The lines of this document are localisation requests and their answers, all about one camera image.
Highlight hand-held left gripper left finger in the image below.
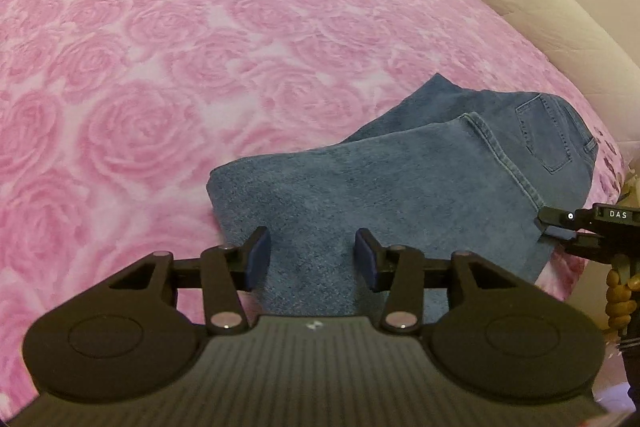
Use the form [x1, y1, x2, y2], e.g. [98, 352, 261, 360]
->
[105, 226, 272, 335]

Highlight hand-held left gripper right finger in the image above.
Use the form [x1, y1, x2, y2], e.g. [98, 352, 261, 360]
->
[354, 229, 526, 335]

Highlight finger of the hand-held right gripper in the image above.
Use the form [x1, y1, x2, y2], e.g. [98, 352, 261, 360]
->
[539, 207, 577, 229]
[535, 218, 577, 242]

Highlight blue denim jeans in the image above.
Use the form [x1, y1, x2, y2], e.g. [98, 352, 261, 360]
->
[207, 73, 599, 323]

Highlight person's right hand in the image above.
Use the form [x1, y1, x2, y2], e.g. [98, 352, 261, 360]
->
[604, 268, 640, 335]

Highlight pink rose-patterned blanket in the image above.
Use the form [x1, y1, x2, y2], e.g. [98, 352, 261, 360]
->
[0, 0, 628, 413]

